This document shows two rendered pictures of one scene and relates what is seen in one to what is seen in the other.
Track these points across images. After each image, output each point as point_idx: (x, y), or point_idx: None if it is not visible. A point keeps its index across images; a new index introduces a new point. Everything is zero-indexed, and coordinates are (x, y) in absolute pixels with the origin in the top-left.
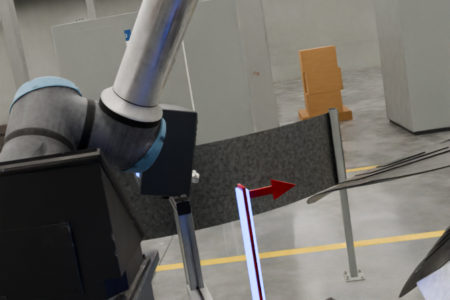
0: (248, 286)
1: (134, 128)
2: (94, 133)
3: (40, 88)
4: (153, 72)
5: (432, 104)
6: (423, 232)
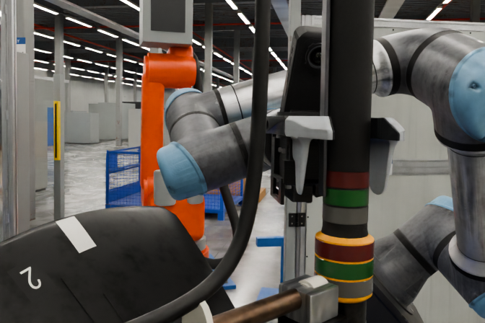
0: None
1: (457, 271)
2: (441, 257)
3: (432, 205)
4: (461, 228)
5: None
6: None
